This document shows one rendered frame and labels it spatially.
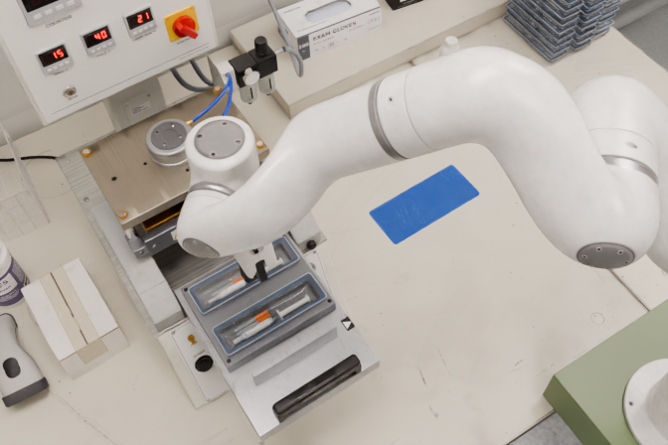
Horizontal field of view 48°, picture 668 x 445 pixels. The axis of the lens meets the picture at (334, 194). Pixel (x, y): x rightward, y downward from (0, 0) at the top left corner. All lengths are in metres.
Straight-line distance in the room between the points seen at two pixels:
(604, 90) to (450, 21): 1.14
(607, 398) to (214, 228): 0.79
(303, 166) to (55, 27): 0.53
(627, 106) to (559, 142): 0.12
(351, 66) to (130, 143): 0.69
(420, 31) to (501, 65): 1.20
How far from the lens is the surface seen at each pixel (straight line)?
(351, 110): 0.79
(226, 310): 1.25
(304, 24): 1.83
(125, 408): 1.49
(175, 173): 1.27
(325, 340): 1.22
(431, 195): 1.65
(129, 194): 1.26
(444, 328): 1.49
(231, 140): 0.90
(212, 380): 1.42
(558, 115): 0.74
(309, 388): 1.16
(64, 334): 1.48
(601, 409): 1.38
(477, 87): 0.72
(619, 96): 0.83
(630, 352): 1.44
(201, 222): 0.87
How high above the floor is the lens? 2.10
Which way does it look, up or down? 55 degrees down
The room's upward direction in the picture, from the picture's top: 3 degrees counter-clockwise
